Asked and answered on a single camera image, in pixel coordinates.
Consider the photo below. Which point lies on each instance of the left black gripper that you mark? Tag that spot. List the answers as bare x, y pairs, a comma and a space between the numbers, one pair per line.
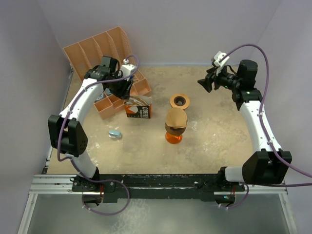
124, 92

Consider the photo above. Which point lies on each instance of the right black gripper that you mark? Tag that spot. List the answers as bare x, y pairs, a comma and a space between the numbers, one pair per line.
206, 82

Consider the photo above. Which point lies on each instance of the coffee filter box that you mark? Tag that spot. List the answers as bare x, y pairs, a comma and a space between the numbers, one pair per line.
138, 107

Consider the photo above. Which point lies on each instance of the wooden ring stand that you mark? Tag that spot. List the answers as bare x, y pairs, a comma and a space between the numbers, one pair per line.
181, 101

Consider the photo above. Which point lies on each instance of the brown paper coffee filter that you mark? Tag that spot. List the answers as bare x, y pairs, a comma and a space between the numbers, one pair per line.
176, 118

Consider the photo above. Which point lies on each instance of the blue ribbed coffee dripper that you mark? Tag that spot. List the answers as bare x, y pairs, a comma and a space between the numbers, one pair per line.
175, 131

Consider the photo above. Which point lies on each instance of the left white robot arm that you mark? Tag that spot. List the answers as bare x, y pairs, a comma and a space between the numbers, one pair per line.
66, 132

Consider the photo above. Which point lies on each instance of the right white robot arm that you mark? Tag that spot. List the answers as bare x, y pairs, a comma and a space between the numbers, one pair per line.
268, 164

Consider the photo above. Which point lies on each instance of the light blue stapler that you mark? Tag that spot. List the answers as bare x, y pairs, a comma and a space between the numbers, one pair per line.
115, 134

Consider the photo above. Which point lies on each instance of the peach plastic file organizer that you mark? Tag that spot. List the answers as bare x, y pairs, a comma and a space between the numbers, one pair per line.
100, 57

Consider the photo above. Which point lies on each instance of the orange glass carafe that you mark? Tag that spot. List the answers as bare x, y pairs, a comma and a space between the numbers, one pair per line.
173, 139

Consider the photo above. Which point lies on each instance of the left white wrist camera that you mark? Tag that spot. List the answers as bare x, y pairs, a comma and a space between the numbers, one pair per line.
127, 69

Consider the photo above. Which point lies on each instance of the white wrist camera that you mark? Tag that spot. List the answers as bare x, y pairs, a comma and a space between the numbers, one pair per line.
220, 59
127, 69

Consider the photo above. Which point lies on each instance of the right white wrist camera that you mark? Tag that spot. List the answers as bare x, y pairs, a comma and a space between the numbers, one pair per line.
220, 59

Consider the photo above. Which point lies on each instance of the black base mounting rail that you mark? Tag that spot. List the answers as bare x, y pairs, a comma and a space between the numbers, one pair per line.
150, 186

